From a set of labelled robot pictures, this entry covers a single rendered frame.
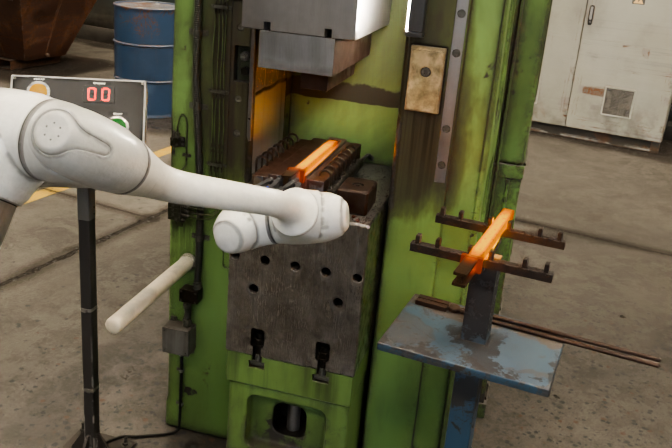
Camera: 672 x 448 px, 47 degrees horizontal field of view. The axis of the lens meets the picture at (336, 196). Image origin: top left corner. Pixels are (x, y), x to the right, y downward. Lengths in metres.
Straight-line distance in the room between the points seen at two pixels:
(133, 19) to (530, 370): 5.16
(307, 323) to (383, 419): 0.48
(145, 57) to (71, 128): 5.35
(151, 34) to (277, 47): 4.52
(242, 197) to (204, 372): 1.21
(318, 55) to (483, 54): 0.42
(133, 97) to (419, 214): 0.83
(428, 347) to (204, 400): 1.02
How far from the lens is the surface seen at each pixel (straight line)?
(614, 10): 7.07
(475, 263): 1.64
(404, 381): 2.40
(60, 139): 1.19
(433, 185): 2.14
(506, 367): 1.84
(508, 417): 3.01
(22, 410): 2.93
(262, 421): 2.43
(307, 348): 2.19
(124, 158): 1.24
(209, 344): 2.55
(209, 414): 2.69
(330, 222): 1.61
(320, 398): 2.26
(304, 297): 2.12
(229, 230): 1.65
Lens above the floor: 1.63
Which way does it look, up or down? 19 degrees down
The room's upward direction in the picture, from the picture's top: 5 degrees clockwise
